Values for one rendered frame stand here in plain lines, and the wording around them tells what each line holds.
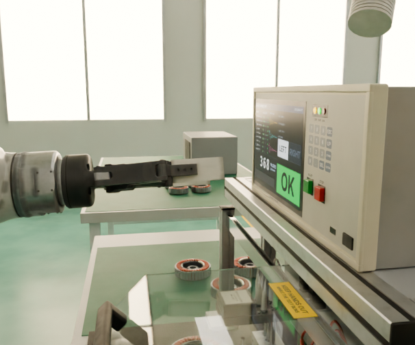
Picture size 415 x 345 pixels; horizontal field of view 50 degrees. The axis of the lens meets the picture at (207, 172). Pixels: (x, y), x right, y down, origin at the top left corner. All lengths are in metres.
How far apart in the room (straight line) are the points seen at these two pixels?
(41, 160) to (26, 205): 0.06
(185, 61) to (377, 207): 4.87
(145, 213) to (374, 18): 1.30
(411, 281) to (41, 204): 0.45
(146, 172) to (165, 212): 1.64
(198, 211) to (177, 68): 3.27
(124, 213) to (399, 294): 1.80
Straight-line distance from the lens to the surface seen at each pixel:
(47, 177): 0.62
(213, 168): 0.58
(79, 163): 0.63
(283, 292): 0.59
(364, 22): 1.89
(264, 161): 0.83
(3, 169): 0.63
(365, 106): 0.50
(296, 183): 0.69
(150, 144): 5.30
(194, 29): 5.36
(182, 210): 2.20
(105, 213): 2.19
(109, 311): 0.56
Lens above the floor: 1.31
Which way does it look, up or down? 10 degrees down
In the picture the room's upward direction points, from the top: straight up
